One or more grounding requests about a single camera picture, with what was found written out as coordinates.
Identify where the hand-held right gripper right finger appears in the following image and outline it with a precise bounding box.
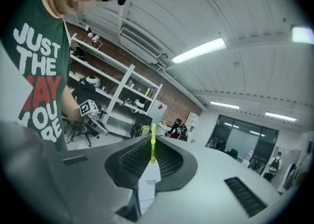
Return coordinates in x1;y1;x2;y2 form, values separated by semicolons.
144;134;282;224

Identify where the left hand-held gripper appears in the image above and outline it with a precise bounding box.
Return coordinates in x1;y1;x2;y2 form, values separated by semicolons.
78;98;103;121

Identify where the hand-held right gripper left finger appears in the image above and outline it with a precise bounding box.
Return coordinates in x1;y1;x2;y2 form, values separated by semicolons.
47;135;153;224

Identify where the neon green star stick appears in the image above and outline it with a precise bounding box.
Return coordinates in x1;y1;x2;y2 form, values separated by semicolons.
150;123;157;165

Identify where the person's left forearm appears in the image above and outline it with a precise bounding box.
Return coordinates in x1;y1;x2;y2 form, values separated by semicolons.
60;85;82;124

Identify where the white round robot head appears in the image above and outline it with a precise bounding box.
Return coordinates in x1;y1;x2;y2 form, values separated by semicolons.
84;75;102;88

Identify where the white metal shelf unit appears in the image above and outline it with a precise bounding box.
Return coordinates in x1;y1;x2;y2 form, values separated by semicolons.
69;36;163;126

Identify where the dark glass partition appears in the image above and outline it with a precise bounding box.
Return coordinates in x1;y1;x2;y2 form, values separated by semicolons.
207;114;279;161

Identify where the white storage cabinet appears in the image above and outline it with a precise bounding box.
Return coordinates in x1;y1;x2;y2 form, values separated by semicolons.
185;111;200;131

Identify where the black chair with yellow vest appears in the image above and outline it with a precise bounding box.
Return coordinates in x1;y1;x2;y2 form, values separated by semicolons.
132;114;153;138

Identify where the white cabinet with red sticker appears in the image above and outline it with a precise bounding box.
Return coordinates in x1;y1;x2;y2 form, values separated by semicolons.
147;99;168;126

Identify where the long ceiling tube light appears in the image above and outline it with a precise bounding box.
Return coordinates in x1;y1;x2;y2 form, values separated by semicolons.
264;111;297;123
171;37;227;64
209;100;240;110

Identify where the person's green printed t-shirt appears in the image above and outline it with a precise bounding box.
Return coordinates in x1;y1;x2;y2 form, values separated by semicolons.
0;0;72;152

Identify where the square ceiling light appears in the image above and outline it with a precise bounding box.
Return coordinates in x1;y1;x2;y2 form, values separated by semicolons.
291;26;314;44

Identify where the white wall air conditioner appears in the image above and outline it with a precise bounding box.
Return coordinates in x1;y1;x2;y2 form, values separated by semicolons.
119;26;163;65

